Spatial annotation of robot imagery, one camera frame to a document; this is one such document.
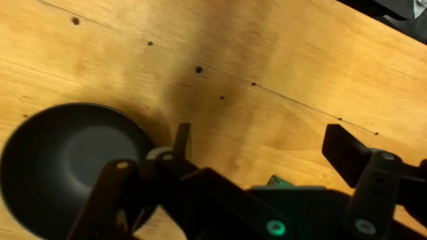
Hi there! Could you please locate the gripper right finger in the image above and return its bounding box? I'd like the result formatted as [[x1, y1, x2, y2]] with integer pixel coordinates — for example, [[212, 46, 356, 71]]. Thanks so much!
[[322, 124, 427, 240]]

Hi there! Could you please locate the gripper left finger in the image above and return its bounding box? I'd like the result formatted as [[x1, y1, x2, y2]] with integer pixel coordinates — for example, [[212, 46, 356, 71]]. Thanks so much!
[[66, 123, 295, 240]]

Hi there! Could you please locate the green block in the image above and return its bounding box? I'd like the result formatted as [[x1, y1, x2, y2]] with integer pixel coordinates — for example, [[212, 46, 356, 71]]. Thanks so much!
[[266, 175, 295, 187]]

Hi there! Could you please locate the black bowl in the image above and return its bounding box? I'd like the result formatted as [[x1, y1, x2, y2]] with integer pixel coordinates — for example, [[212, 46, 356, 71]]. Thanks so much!
[[0, 103, 158, 240]]

